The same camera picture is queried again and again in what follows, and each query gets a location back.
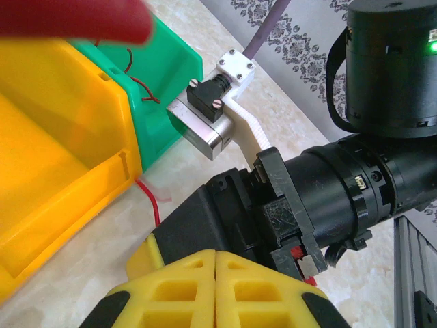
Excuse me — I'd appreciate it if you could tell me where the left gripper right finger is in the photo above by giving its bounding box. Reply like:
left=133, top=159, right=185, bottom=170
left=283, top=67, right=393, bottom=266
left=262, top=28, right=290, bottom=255
left=214, top=251, right=353, bottom=328

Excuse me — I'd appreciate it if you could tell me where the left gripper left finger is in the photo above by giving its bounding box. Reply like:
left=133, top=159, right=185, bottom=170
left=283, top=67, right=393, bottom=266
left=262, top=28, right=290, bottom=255
left=80, top=248, right=217, bottom=328

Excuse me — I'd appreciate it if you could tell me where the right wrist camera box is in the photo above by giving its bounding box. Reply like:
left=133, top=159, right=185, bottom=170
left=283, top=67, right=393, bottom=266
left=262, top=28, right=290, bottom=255
left=166, top=49, right=278, bottom=161

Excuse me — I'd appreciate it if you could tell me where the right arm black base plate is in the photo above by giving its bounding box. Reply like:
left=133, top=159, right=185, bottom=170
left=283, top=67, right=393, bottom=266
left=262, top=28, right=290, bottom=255
left=412, top=289, right=437, bottom=328

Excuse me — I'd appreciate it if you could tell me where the aluminium base rail beam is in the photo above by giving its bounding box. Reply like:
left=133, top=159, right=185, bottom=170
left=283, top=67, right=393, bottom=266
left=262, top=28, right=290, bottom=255
left=393, top=214, right=437, bottom=328

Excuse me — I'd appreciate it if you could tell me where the green plastic bin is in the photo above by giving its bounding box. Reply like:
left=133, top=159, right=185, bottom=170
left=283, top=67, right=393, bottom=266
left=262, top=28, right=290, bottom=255
left=68, top=16, right=204, bottom=172

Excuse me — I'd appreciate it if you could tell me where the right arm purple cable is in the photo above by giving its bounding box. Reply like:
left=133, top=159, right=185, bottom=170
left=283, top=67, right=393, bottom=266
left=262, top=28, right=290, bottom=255
left=244, top=0, right=292, bottom=63

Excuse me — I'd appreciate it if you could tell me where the yellow plastic bin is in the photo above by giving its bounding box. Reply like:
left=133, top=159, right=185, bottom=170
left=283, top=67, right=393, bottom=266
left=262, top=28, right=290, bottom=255
left=0, top=37, right=143, bottom=305

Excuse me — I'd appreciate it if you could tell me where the dark red thin cable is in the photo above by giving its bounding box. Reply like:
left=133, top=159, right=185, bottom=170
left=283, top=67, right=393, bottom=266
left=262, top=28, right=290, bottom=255
left=93, top=38, right=162, bottom=105

